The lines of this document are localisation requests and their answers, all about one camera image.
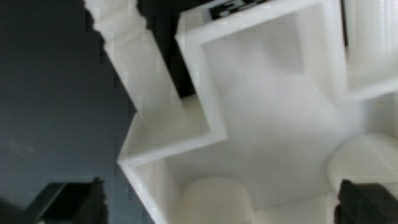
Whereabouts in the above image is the white chair seat part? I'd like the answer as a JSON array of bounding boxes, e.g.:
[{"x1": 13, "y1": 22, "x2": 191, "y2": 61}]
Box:
[{"x1": 83, "y1": 0, "x2": 398, "y2": 224}]

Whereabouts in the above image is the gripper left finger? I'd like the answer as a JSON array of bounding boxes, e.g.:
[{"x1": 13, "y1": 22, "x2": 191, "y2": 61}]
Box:
[{"x1": 17, "y1": 178, "x2": 108, "y2": 224}]

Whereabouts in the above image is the white chair leg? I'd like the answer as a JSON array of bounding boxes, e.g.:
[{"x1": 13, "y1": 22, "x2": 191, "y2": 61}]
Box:
[
  {"x1": 324, "y1": 133, "x2": 398, "y2": 194},
  {"x1": 175, "y1": 177, "x2": 253, "y2": 224}
]

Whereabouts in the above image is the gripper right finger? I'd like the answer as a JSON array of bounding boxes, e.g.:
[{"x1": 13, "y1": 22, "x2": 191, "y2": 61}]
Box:
[{"x1": 333, "y1": 180, "x2": 398, "y2": 224}]

